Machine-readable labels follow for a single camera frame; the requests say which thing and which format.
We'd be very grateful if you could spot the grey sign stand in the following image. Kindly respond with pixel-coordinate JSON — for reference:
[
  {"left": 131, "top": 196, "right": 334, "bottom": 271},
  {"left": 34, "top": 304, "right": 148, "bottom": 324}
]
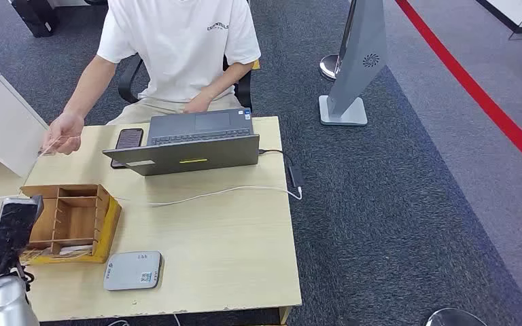
[{"left": 318, "top": 0, "right": 389, "bottom": 127}]

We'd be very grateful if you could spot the person's left hand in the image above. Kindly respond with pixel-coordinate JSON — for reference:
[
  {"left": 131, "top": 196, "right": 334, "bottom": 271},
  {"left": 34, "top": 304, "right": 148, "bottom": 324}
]
[{"left": 183, "top": 93, "right": 215, "bottom": 114}]

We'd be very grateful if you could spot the grey card reader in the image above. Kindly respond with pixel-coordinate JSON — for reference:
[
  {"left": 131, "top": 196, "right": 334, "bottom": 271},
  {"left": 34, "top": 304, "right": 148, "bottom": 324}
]
[{"left": 103, "top": 251, "right": 163, "bottom": 292}]

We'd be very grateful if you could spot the black smartphone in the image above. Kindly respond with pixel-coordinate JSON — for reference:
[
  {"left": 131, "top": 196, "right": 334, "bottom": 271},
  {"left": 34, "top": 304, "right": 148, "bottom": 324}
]
[{"left": 110, "top": 128, "right": 145, "bottom": 170}]

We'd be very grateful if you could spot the grey laptop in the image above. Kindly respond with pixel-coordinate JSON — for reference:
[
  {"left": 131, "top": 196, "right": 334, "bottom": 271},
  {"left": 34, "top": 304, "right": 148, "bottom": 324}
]
[{"left": 102, "top": 107, "right": 260, "bottom": 177}]

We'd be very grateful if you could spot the person's right hand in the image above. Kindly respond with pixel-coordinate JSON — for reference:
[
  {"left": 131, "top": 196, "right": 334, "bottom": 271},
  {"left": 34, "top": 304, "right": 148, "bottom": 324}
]
[{"left": 42, "top": 111, "right": 85, "bottom": 156}]

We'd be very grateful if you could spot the wooden card organizer box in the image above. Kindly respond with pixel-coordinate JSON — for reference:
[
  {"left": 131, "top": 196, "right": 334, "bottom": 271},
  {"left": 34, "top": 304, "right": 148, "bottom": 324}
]
[{"left": 20, "top": 183, "right": 122, "bottom": 265}]

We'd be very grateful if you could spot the pale card stack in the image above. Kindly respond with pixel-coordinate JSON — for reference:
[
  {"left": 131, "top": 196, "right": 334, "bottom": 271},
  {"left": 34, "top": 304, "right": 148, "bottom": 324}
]
[{"left": 58, "top": 244, "right": 94, "bottom": 258}]

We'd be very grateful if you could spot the chrome round base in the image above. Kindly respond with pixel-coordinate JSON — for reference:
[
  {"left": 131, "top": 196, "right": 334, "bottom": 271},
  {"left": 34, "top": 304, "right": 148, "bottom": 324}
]
[{"left": 425, "top": 308, "right": 489, "bottom": 326}]

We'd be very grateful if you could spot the black office chair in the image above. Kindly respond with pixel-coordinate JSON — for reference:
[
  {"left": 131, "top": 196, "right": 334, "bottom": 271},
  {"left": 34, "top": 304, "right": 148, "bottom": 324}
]
[{"left": 118, "top": 54, "right": 254, "bottom": 113}]

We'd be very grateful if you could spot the black USB adapter cable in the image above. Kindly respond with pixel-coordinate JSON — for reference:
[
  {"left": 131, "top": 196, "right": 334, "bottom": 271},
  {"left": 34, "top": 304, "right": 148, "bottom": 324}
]
[{"left": 258, "top": 148, "right": 305, "bottom": 189}]

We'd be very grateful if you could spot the person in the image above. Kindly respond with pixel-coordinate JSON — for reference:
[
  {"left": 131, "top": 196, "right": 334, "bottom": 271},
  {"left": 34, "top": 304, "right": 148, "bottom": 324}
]
[{"left": 42, "top": 0, "right": 262, "bottom": 157}]

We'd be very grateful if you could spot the white counter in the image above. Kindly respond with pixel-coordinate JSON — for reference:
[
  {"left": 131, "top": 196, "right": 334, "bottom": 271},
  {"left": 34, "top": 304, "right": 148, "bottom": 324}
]
[{"left": 474, "top": 0, "right": 522, "bottom": 41}]

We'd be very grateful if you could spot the white cabinet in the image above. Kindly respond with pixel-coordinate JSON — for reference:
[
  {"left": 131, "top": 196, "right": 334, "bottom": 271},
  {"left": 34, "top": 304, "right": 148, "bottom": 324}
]
[{"left": 0, "top": 69, "right": 50, "bottom": 179}]

